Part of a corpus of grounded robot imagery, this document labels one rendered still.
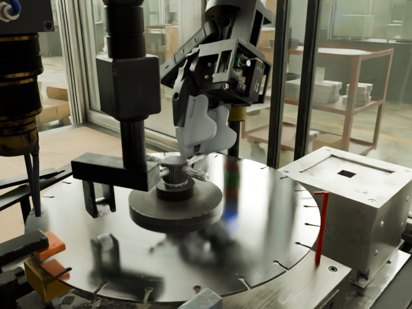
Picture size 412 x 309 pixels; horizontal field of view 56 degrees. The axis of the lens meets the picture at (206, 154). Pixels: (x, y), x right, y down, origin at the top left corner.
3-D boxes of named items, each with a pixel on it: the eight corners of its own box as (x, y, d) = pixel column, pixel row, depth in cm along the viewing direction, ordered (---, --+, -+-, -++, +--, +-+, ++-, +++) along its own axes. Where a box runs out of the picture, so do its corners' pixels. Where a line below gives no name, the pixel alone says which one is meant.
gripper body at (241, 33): (224, 86, 41) (247, -16, 43) (172, 91, 47) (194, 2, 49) (264, 110, 47) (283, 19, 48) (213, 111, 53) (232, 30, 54)
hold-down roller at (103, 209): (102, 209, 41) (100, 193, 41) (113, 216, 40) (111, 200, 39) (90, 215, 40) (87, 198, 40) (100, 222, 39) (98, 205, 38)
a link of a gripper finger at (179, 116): (173, 122, 44) (190, 52, 46) (164, 122, 46) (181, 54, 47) (201, 134, 48) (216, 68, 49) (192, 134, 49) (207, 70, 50)
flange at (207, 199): (205, 234, 39) (205, 213, 38) (110, 216, 42) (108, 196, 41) (233, 188, 49) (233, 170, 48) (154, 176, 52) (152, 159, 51)
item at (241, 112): (232, 114, 75) (233, 99, 74) (251, 118, 72) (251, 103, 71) (217, 118, 72) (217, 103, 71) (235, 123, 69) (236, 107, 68)
